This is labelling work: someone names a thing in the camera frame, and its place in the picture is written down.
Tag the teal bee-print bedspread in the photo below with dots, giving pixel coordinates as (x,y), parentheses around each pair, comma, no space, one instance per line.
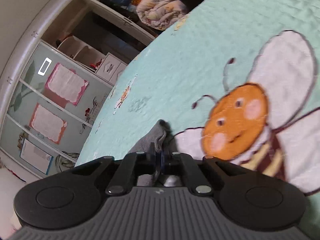
(187,62)

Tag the orange-bordered poster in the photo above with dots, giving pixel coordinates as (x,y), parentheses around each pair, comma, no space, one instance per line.
(47,123)

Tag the blue-bordered poster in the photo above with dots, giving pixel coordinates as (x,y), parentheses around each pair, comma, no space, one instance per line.
(36,156)

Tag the white drawer cabinet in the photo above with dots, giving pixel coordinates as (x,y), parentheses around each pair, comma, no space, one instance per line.
(110,68)

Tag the white sliding-door wardrobe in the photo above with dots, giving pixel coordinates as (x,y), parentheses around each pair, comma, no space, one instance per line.
(32,80)

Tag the grey knit sweater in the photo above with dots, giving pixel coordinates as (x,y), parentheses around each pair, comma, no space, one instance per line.
(150,140)

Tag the small red ornament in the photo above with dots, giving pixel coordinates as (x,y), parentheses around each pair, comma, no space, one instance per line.
(96,64)

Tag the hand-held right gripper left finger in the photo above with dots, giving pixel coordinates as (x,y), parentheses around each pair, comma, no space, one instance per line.
(146,166)

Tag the pink-bordered poster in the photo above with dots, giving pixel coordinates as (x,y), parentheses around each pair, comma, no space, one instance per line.
(66,83)

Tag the white corner shelf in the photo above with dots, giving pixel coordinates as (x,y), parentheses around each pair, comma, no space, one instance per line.
(80,51)

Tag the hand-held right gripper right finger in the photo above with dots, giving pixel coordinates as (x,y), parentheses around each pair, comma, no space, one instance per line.
(167,166)

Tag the folded floral quilt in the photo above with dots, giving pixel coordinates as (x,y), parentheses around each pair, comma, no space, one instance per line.
(160,7)

